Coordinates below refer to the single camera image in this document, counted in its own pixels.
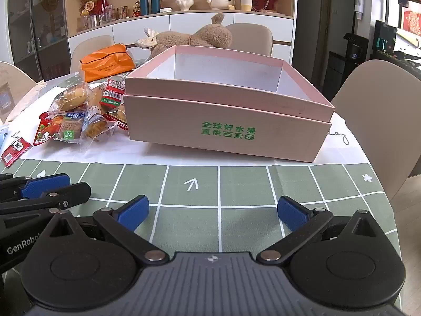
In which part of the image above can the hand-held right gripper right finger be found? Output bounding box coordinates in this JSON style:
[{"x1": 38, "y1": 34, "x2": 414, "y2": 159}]
[{"x1": 257, "y1": 196, "x2": 384, "y2": 264}]

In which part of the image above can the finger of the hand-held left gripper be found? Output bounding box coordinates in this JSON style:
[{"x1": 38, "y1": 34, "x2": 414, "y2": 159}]
[
  {"x1": 0, "y1": 173, "x2": 71, "y2": 201},
  {"x1": 0, "y1": 182, "x2": 92, "y2": 217}
]

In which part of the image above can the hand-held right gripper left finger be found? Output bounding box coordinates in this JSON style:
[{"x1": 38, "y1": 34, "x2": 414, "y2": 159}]
[{"x1": 41, "y1": 195, "x2": 168, "y2": 264}]

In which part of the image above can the small red snack packet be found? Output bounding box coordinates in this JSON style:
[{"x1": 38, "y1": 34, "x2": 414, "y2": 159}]
[{"x1": 1, "y1": 138, "x2": 32, "y2": 168}]

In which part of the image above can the pile of mixed snack packets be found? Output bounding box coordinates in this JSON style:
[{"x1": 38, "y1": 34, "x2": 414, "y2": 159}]
[{"x1": 48, "y1": 77, "x2": 129, "y2": 149}]

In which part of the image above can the pink cardboard box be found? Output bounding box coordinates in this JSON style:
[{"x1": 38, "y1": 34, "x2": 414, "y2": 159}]
[{"x1": 123, "y1": 44, "x2": 336, "y2": 163}]

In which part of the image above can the beige chair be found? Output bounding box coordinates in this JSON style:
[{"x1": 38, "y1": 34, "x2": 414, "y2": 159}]
[
  {"x1": 330, "y1": 60, "x2": 421, "y2": 205},
  {"x1": 225, "y1": 23, "x2": 274, "y2": 56},
  {"x1": 0, "y1": 61, "x2": 38, "y2": 124},
  {"x1": 70, "y1": 35, "x2": 116, "y2": 75}
]

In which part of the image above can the orange bag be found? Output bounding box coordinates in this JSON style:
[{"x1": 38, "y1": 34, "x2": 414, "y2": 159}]
[{"x1": 80, "y1": 43, "x2": 136, "y2": 83}]

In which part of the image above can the dark glass cabinet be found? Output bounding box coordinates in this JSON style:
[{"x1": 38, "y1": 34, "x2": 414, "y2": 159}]
[{"x1": 7, "y1": 0, "x2": 69, "y2": 83}]

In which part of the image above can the brown plush toy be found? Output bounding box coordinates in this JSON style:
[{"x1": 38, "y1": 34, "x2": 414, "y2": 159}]
[{"x1": 134, "y1": 13, "x2": 233, "y2": 62}]

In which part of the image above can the black water dispenser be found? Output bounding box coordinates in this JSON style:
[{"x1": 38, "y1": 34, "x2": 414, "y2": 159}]
[{"x1": 342, "y1": 33, "x2": 369, "y2": 61}]

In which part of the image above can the white sideboard cabinet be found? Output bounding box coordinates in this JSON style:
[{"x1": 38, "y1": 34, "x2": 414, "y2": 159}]
[{"x1": 67, "y1": 11, "x2": 295, "y2": 73}]

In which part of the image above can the red framed wall art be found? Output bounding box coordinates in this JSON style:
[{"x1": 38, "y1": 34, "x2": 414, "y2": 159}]
[{"x1": 398, "y1": 0, "x2": 421, "y2": 37}]

